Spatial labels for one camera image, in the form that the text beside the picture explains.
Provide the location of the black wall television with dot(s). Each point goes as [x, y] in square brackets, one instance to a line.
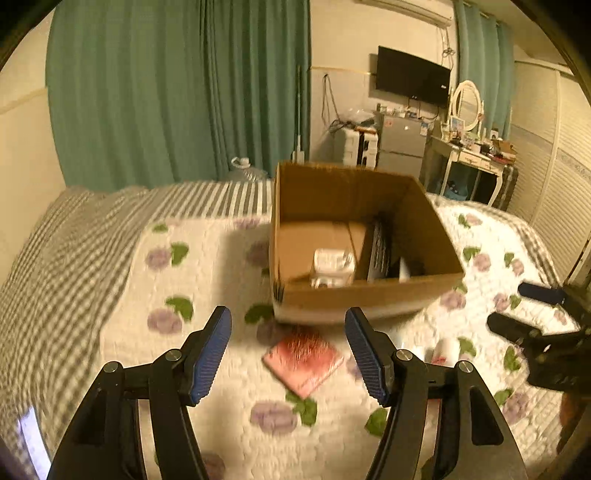
[411, 76]

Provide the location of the narrow green curtain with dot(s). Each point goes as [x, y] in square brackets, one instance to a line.
[482, 60]

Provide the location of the white dressing table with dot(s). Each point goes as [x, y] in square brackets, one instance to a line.
[466, 159]

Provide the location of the white louvered wardrobe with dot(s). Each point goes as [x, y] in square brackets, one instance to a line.
[554, 161]

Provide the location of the grey striped bed sheet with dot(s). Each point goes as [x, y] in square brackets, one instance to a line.
[78, 258]

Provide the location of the pink packet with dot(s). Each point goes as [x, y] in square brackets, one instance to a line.
[304, 367]

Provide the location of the white packaged item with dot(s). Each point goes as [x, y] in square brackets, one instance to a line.
[332, 266]

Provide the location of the dark flat book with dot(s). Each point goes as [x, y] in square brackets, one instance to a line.
[381, 251]

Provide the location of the white boxy appliance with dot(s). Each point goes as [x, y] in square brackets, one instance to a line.
[356, 145]

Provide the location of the small white bottle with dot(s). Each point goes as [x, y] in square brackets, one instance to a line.
[444, 350]

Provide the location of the oval white-framed mirror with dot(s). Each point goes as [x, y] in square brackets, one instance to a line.
[467, 106]

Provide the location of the silver small fridge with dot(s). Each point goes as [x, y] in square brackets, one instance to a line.
[400, 143]

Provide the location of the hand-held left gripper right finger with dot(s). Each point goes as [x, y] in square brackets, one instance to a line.
[367, 357]

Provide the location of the wide green curtain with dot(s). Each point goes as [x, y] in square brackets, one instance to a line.
[161, 92]

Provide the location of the white floral quilt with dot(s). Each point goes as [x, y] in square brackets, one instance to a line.
[221, 277]

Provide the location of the clear water jug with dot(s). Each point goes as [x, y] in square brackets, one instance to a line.
[247, 171]

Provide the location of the brown cardboard box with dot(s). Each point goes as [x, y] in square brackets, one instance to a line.
[323, 194]

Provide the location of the white air conditioner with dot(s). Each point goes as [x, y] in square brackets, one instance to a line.
[431, 10]

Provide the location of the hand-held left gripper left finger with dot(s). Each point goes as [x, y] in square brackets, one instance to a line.
[210, 357]

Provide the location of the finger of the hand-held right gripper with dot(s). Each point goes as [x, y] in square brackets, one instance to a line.
[512, 328]
[540, 293]

